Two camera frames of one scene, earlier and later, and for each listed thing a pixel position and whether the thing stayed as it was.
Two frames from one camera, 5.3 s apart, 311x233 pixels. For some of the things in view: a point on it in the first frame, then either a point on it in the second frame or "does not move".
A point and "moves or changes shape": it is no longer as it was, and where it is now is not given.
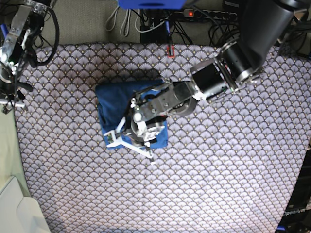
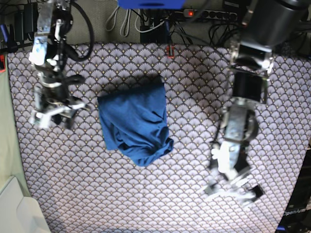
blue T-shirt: x=112 y=100 moves or changes shape
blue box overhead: x=151 y=4 does not move
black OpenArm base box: x=297 y=218 does not move
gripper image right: x=146 y=131 to x=235 y=167
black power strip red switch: x=210 y=14 does not move
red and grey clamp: x=170 y=51 does not move
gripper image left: x=9 y=91 to x=50 y=93
